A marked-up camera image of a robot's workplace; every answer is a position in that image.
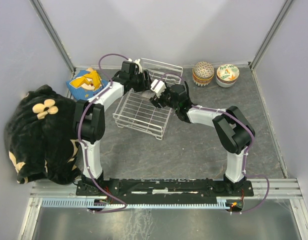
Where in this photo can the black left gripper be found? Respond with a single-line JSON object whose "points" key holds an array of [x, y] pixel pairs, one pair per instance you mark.
{"points": [[146, 85]]}

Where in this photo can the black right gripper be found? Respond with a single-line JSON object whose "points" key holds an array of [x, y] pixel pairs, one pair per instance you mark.
{"points": [[155, 101]]}

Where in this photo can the white wire dish rack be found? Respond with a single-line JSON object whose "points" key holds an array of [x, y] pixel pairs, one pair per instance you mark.
{"points": [[135, 111]]}

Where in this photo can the white bowl teal leaf pattern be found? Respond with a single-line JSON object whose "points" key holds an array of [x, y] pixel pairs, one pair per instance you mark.
{"points": [[201, 84]]}

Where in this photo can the yellow sun pattern bowl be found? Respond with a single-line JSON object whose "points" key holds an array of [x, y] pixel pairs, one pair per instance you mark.
{"points": [[202, 81]]}

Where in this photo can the maroon tile pattern bowl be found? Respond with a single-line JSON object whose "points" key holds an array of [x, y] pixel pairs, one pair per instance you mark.
{"points": [[203, 69]]}

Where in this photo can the white bowl red lattice pattern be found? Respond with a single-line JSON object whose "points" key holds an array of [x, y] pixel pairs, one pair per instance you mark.
{"points": [[220, 80]]}

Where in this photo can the plain white ribbed bowl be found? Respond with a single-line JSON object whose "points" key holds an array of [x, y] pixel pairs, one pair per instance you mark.
{"points": [[225, 85]]}

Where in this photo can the white bowl orange flower pattern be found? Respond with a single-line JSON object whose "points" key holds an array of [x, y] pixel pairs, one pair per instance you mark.
{"points": [[228, 72]]}

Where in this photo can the grey striped bowl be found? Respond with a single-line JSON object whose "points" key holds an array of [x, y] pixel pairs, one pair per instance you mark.
{"points": [[147, 94]]}

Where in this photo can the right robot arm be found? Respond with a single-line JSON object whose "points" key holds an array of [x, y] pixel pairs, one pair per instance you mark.
{"points": [[234, 131]]}

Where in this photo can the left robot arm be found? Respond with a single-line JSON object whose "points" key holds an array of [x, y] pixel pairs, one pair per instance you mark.
{"points": [[89, 117]]}

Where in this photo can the black plush flower blanket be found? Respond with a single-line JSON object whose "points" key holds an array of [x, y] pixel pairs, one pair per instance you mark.
{"points": [[39, 138]]}

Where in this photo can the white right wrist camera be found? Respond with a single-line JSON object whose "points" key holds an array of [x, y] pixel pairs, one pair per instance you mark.
{"points": [[158, 87]]}

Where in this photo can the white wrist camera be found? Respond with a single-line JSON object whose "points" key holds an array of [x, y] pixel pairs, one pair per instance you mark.
{"points": [[158, 87], [138, 64]]}

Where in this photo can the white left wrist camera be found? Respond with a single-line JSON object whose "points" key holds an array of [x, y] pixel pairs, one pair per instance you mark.
{"points": [[138, 64]]}

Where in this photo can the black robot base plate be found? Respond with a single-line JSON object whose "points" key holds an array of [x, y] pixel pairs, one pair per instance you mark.
{"points": [[175, 191]]}

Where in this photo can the aluminium frame rails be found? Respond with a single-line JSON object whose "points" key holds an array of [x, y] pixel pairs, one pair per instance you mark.
{"points": [[298, 206]]}

